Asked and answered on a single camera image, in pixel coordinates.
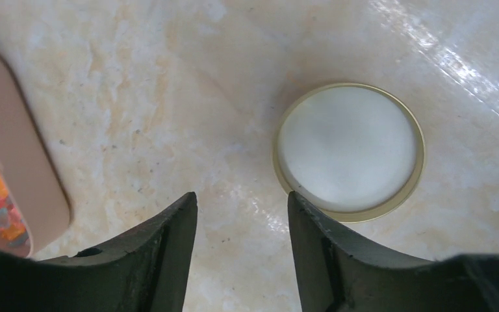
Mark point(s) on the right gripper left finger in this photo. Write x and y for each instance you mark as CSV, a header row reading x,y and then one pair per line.
x,y
143,269

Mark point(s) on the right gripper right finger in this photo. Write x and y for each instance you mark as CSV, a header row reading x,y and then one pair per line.
x,y
338,269

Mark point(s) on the white round lid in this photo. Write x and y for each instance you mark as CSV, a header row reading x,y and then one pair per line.
x,y
355,151

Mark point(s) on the tray of orange pink candies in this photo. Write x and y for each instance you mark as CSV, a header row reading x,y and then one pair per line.
x,y
33,186

